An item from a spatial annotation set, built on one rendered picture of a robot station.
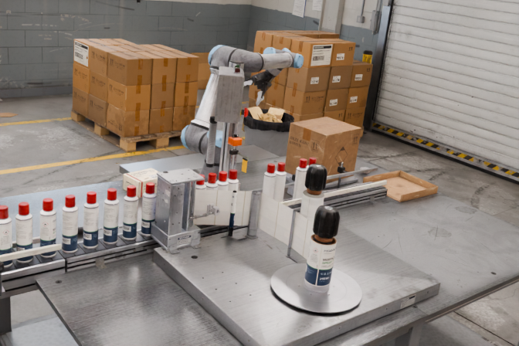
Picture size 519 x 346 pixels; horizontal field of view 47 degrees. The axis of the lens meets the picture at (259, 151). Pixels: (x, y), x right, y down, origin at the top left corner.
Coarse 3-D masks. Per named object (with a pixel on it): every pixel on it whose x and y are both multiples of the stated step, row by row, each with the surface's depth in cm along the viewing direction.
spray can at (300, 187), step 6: (300, 162) 265; (306, 162) 265; (300, 168) 265; (306, 168) 266; (300, 174) 265; (300, 180) 266; (294, 186) 269; (300, 186) 267; (294, 192) 269; (300, 192) 268; (294, 198) 270
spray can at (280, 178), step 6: (282, 162) 259; (282, 168) 257; (276, 174) 257; (282, 174) 257; (276, 180) 258; (282, 180) 258; (276, 186) 259; (282, 186) 259; (276, 192) 259; (282, 192) 260; (276, 198) 260; (282, 198) 261
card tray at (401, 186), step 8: (368, 176) 319; (376, 176) 323; (384, 176) 327; (392, 176) 332; (400, 176) 335; (408, 176) 331; (392, 184) 322; (400, 184) 323; (408, 184) 325; (416, 184) 326; (424, 184) 323; (432, 184) 318; (392, 192) 310; (400, 192) 311; (408, 192) 312; (416, 192) 305; (424, 192) 310; (432, 192) 315; (400, 200) 299
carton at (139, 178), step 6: (150, 168) 285; (126, 174) 275; (132, 174) 276; (138, 174) 277; (144, 174) 278; (150, 174) 278; (156, 174) 279; (126, 180) 274; (132, 180) 270; (138, 180) 270; (144, 180) 270; (150, 180) 272; (156, 180) 274; (126, 186) 275; (138, 186) 268; (144, 186) 270; (156, 186) 275; (138, 192) 269; (156, 192) 277
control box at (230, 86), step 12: (228, 72) 234; (240, 72) 237; (228, 84) 230; (240, 84) 230; (216, 96) 232; (228, 96) 232; (240, 96) 232; (216, 108) 233; (228, 108) 233; (240, 108) 234; (216, 120) 234; (228, 120) 235
